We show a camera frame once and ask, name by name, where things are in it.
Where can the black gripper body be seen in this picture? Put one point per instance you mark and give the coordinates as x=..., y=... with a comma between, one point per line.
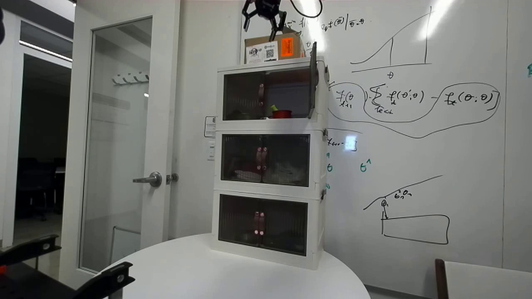
x=266, y=7

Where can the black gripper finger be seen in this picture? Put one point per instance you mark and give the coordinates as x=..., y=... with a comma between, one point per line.
x=248, y=13
x=281, y=25

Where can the green object in cabinet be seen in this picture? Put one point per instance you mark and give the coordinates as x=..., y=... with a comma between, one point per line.
x=271, y=110

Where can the red object in cabinet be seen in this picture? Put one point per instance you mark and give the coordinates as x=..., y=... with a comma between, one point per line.
x=283, y=113

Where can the white three-tier cabinet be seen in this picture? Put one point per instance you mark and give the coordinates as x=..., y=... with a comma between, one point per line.
x=268, y=126

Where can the silver door lock knob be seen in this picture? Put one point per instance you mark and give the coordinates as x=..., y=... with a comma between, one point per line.
x=171, y=178

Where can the brown cardboard box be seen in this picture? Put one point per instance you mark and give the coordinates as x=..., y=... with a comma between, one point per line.
x=299, y=46

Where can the white printed box label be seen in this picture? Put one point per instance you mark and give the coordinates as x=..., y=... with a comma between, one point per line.
x=261, y=51

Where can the white coat hook rack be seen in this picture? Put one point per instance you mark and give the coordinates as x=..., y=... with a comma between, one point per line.
x=130, y=78

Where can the small bright square sticker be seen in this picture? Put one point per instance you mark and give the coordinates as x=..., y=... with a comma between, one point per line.
x=349, y=141

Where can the large white whiteboard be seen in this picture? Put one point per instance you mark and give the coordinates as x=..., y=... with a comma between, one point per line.
x=442, y=166

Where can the white framed glass partition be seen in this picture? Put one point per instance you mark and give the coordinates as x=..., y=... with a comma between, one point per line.
x=10, y=138

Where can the black clamp bar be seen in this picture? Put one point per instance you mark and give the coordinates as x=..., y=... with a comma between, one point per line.
x=30, y=249
x=105, y=279

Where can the wooden chair white seat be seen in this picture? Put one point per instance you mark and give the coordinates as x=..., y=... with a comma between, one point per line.
x=487, y=282

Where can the white wall switch plate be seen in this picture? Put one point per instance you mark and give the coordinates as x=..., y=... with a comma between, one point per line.
x=210, y=126

